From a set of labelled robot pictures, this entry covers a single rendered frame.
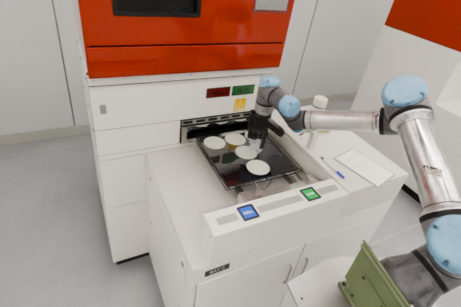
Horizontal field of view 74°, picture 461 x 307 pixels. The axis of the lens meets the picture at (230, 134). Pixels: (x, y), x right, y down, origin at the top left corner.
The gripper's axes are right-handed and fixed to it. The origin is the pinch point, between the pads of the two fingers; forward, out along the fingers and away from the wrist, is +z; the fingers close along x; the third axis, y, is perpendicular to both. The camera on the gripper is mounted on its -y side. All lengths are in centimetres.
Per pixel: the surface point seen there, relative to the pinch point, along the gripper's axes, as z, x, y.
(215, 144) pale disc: 1.3, -3.2, 20.1
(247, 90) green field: -18.5, -22.8, 7.4
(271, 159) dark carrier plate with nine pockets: 1.4, 3.3, -5.3
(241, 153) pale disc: 1.3, 1.0, 7.9
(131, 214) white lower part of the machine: 47, 2, 59
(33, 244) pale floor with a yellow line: 91, -7, 122
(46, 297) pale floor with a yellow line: 91, 24, 99
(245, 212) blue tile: -5.2, 41.4, 8.9
